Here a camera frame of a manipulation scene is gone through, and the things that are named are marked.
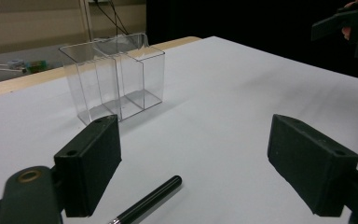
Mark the black makeup brush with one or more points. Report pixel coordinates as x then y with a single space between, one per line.
149 200

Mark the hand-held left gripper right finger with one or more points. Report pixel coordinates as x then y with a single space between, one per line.
310 161

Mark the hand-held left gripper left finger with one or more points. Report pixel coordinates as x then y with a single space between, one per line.
88 168

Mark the white power adapter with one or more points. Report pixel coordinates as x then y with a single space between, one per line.
15 63

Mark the clear acrylic organizer box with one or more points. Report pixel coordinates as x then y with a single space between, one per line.
112 77

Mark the beige wooden desk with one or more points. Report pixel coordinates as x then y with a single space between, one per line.
28 25

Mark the green colourful plastic pack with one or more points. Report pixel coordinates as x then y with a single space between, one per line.
36 66

